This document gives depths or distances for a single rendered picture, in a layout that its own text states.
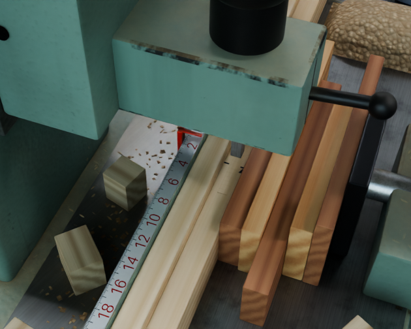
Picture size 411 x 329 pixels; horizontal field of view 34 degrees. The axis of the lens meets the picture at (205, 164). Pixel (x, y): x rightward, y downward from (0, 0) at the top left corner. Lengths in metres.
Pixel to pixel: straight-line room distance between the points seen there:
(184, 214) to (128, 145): 0.26
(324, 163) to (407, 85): 0.21
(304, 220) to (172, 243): 0.10
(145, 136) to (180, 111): 0.28
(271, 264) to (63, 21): 0.22
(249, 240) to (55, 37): 0.20
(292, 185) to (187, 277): 0.11
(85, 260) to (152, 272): 0.15
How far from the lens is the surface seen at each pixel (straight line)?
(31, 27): 0.45
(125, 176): 0.68
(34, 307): 0.65
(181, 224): 0.50
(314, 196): 0.51
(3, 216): 0.61
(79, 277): 0.63
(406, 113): 0.68
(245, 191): 0.52
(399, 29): 0.73
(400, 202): 0.53
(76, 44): 0.43
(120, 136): 0.77
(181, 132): 0.55
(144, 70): 0.47
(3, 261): 0.64
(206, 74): 0.45
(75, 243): 0.63
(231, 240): 0.52
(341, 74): 0.71
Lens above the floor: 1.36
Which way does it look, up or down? 49 degrees down
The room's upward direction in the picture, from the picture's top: 1 degrees clockwise
